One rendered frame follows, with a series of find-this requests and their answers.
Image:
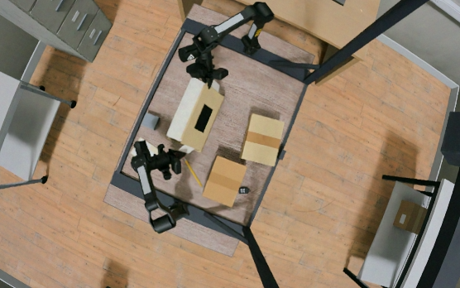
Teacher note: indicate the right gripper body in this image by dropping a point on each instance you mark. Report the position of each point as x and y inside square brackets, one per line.
[219, 74]

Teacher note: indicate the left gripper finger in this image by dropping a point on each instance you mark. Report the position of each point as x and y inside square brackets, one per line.
[179, 155]
[170, 151]

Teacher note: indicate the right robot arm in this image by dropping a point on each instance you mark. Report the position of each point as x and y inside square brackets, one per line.
[212, 35]

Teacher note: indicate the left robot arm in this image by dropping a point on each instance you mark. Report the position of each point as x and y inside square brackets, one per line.
[143, 164]

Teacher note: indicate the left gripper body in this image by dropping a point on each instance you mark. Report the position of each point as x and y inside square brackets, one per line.
[164, 158]

